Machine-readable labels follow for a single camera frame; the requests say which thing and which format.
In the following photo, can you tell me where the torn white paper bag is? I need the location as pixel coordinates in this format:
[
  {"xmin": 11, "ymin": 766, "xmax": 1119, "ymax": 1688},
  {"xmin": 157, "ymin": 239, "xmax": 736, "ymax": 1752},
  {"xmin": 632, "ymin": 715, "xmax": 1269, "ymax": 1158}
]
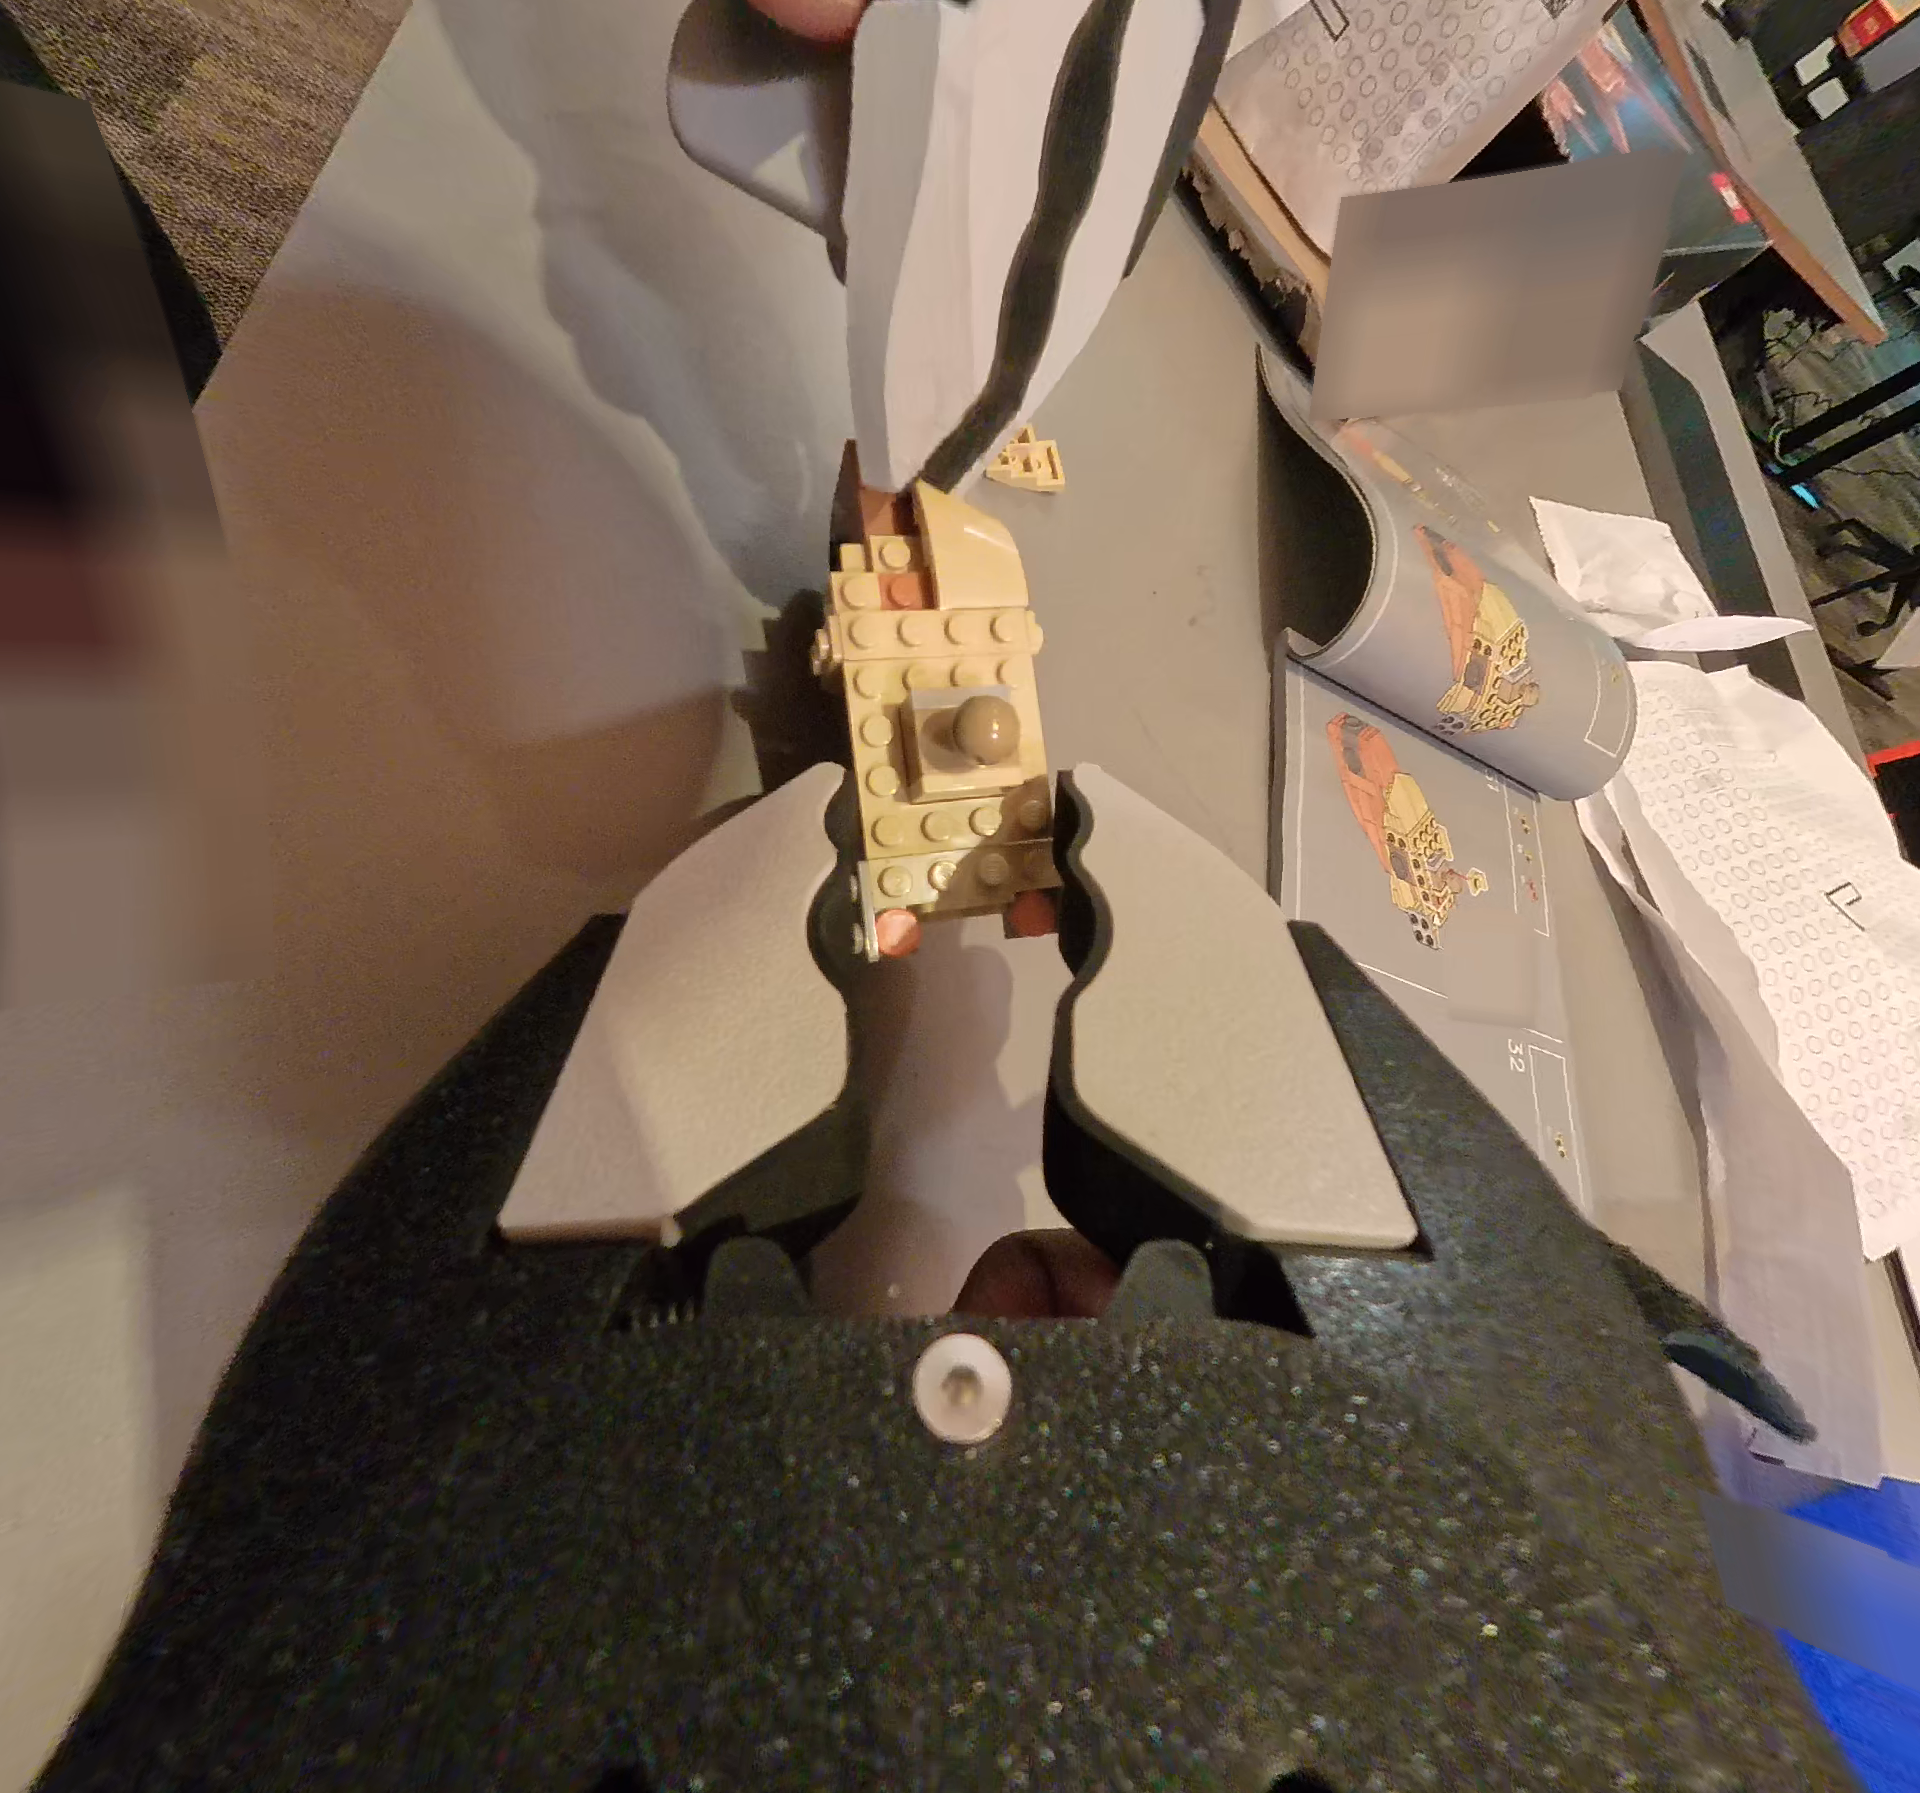
[{"xmin": 1530, "ymin": 494, "xmax": 1814, "ymax": 655}]

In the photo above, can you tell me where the grey instruction booklet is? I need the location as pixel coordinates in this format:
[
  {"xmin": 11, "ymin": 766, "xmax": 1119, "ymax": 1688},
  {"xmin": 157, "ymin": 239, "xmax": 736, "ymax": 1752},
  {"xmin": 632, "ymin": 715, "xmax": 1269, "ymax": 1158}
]
[{"xmin": 1259, "ymin": 344, "xmax": 1639, "ymax": 1210}]

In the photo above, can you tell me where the blue storage bin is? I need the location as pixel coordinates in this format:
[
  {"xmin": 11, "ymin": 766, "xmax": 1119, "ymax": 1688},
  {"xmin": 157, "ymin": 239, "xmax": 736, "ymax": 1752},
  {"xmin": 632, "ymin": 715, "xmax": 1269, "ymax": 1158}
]
[{"xmin": 1702, "ymin": 1472, "xmax": 1920, "ymax": 1793}]

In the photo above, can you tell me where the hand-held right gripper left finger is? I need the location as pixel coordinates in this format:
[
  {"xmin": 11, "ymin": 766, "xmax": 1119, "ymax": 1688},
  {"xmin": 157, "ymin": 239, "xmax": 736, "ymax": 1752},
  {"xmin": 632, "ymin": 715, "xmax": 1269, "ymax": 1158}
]
[{"xmin": 494, "ymin": 761, "xmax": 868, "ymax": 1246}]

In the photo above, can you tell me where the white numbered paper bag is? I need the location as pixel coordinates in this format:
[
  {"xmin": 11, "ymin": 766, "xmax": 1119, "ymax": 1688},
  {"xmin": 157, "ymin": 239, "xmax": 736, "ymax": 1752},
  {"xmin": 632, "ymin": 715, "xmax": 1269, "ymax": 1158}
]
[{"xmin": 1216, "ymin": 0, "xmax": 1742, "ymax": 197}]

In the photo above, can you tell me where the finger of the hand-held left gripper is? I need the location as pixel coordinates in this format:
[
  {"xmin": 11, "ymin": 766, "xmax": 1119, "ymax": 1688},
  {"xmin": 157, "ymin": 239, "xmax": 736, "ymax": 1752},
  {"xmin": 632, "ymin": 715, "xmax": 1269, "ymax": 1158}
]
[
  {"xmin": 958, "ymin": 0, "xmax": 1212, "ymax": 465},
  {"xmin": 839, "ymin": 0, "xmax": 1136, "ymax": 492}
]

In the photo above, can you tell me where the white circle-print paper bag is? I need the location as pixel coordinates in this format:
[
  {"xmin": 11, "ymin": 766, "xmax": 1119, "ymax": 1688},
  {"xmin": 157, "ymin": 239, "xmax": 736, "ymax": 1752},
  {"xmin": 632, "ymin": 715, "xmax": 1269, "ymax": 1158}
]
[{"xmin": 1576, "ymin": 661, "xmax": 1920, "ymax": 1497}]

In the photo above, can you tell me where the dark toy set box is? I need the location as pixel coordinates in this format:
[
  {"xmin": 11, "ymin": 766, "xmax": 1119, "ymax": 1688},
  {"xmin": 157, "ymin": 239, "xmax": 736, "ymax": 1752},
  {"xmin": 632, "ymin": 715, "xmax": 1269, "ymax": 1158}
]
[{"xmin": 1530, "ymin": 0, "xmax": 1801, "ymax": 310}]

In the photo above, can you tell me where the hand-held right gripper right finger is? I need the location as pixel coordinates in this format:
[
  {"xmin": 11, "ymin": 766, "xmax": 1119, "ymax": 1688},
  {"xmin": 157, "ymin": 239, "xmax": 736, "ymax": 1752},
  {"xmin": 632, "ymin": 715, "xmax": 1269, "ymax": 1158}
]
[{"xmin": 1046, "ymin": 761, "xmax": 1422, "ymax": 1252}]

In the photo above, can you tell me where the brown cardboard piece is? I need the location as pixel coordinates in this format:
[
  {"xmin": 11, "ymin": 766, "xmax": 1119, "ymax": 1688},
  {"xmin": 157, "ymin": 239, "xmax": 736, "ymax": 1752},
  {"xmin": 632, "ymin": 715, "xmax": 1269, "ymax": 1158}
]
[{"xmin": 1185, "ymin": 106, "xmax": 1337, "ymax": 341}]

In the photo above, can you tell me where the grey desk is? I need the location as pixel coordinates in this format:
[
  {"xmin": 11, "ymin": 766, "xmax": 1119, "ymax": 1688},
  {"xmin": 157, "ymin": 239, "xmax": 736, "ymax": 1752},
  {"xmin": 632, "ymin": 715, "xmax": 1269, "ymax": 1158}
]
[{"xmin": 0, "ymin": 0, "xmax": 1876, "ymax": 1793}]

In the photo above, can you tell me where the person's right hand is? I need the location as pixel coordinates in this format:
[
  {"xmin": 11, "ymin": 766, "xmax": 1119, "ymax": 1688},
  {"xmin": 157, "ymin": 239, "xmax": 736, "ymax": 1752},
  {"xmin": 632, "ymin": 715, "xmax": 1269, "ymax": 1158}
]
[{"xmin": 958, "ymin": 1231, "xmax": 1121, "ymax": 1317}]

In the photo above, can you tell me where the tan and brown brick model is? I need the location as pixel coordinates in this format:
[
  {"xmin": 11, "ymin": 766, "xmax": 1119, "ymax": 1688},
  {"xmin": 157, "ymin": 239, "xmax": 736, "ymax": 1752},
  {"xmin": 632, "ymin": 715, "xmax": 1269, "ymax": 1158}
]
[{"xmin": 811, "ymin": 441, "xmax": 1070, "ymax": 963}]

